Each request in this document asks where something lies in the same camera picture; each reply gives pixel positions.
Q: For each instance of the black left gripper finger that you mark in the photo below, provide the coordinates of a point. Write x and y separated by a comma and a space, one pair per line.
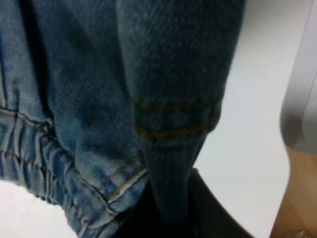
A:
207, 218

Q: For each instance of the children's blue denim shorts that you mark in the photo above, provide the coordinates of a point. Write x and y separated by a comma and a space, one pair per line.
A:
100, 98

